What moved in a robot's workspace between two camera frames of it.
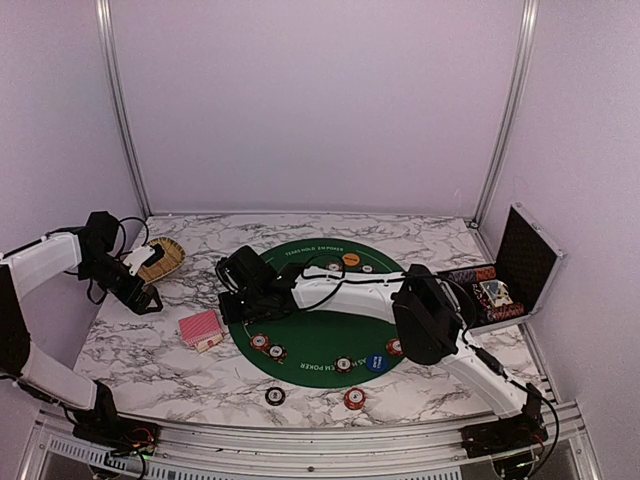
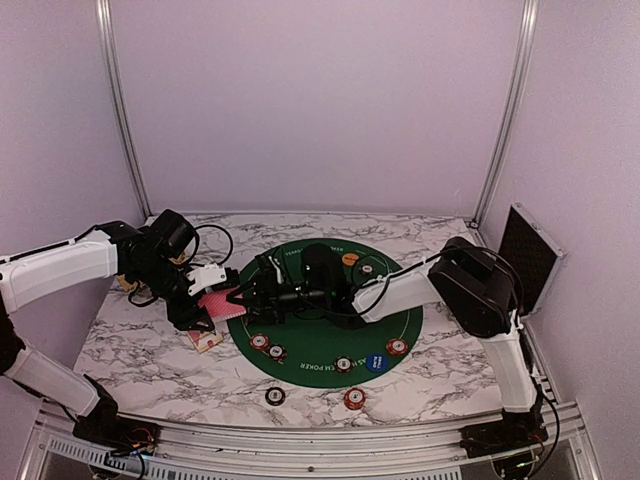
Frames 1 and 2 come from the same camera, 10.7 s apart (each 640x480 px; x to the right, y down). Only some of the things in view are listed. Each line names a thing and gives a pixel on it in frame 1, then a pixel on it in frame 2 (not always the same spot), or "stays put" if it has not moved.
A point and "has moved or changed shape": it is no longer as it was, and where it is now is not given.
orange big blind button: (351, 259) stays put
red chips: (394, 347) stays put
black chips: (278, 353) stays put
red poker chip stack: (355, 398) stays put
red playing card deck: (198, 327) has moved or changed shape
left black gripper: (127, 298) -> (183, 317)
